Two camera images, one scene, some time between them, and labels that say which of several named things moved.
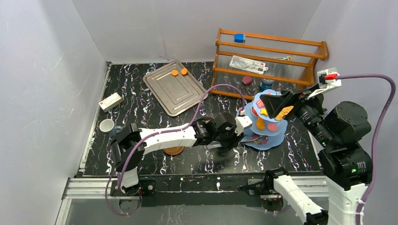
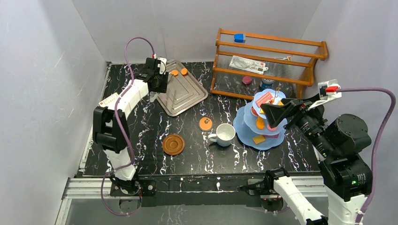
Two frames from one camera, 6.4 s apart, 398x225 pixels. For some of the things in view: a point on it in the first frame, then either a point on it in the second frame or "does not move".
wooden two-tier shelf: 247,64 does not move
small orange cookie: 174,72 does not move
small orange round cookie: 184,71 does not move
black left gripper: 226,136 to 162,82
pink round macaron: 271,126 does not move
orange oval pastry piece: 260,123 does not move
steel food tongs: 215,144 to 153,94
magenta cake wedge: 264,140 to 275,136
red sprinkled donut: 254,111 does not move
